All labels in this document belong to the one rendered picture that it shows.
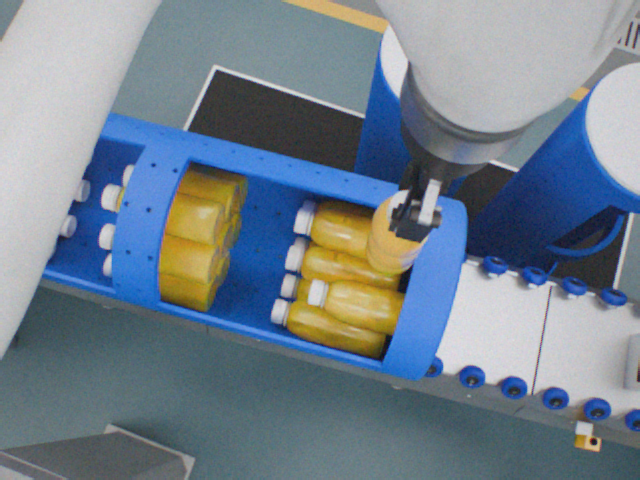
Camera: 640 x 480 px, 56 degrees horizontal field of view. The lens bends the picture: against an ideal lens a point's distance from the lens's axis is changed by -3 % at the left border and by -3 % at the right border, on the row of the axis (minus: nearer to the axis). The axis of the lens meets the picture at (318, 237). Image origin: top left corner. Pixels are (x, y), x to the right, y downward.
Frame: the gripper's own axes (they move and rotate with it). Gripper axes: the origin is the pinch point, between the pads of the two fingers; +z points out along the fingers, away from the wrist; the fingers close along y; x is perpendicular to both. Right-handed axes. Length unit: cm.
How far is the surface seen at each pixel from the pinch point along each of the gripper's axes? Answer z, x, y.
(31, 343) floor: 145, 96, -28
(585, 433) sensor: 54, -45, -14
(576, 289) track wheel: 46, -36, 9
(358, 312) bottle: 32.1, 0.9, -7.1
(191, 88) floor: 145, 74, 74
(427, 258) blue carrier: 21.2, -5.7, 0.5
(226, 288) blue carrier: 47, 23, -7
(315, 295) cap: 33.1, 7.7, -6.2
